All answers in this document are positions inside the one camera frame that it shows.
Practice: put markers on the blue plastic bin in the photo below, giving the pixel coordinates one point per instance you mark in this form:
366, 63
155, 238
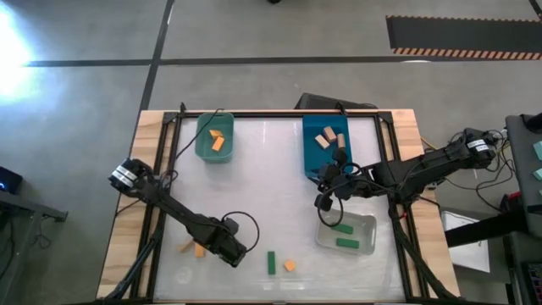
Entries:
313, 127

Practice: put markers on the black box behind table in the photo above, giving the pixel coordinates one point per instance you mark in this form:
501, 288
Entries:
315, 102

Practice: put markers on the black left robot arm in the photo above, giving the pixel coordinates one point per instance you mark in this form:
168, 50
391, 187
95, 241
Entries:
169, 203

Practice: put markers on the black device with blue light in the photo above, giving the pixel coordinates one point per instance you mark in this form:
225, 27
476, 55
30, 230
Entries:
10, 178

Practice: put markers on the teal green plastic bin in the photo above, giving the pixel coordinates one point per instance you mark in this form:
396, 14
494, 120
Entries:
207, 152

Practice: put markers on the red tool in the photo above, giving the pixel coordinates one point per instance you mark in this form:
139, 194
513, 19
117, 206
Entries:
510, 198

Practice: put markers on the black hazard-striped floor mat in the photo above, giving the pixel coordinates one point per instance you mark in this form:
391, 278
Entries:
457, 34

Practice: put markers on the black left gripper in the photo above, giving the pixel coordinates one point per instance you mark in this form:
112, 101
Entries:
222, 243

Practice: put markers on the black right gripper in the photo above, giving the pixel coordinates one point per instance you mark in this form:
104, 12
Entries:
345, 186

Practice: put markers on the orange wooden block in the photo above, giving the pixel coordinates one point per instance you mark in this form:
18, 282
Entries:
290, 265
199, 252
216, 133
218, 144

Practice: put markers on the black aluminium table frame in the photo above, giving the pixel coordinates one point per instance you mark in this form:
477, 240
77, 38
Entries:
254, 114

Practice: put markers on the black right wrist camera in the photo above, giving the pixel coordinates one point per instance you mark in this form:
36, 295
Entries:
324, 202

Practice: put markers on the white table sheet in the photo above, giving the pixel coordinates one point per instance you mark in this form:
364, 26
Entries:
271, 190

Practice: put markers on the teal item on cart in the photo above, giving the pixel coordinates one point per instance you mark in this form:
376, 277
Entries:
538, 150
538, 173

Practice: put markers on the natural wooden block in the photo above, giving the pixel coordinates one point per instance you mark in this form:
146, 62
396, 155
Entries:
330, 134
185, 245
322, 142
341, 141

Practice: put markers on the white cardboard box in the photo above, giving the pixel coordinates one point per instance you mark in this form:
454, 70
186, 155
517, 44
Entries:
470, 254

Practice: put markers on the grey cart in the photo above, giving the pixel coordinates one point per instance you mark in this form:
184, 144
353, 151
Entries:
523, 169

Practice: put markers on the green wooden block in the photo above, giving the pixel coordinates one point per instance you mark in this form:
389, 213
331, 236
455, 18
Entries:
342, 229
347, 243
271, 262

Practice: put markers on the grey plastic bin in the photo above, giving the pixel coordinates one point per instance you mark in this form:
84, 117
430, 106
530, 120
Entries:
364, 231

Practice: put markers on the grey side table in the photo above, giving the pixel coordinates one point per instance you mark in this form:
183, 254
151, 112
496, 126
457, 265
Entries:
25, 207

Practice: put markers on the black slanted bar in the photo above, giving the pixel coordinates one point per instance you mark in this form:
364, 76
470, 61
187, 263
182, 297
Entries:
482, 231

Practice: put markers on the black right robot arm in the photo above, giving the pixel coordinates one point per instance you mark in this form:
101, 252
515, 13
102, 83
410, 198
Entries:
406, 171

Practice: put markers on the dark storage crate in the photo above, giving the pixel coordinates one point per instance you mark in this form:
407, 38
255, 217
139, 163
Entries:
531, 284

